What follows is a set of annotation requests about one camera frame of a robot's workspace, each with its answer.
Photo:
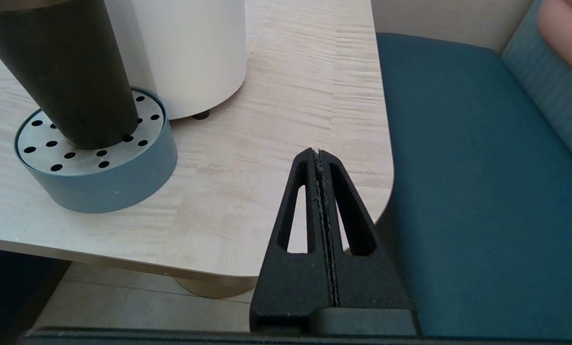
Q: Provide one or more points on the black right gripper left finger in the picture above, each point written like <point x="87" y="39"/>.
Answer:
<point x="291" y="282"/>

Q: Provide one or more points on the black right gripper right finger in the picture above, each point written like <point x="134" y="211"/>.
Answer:
<point x="372" y="278"/>

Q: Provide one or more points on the dark grey tapered cup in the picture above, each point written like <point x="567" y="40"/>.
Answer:
<point x="70" y="72"/>

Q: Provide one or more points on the teal upholstered bench sofa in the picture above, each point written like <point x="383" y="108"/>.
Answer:
<point x="482" y="191"/>

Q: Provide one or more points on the large blue-grey drip tray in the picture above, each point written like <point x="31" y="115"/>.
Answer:
<point x="108" y="182"/>

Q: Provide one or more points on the large tea drink dispenser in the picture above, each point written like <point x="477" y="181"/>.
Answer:
<point x="190" y="52"/>

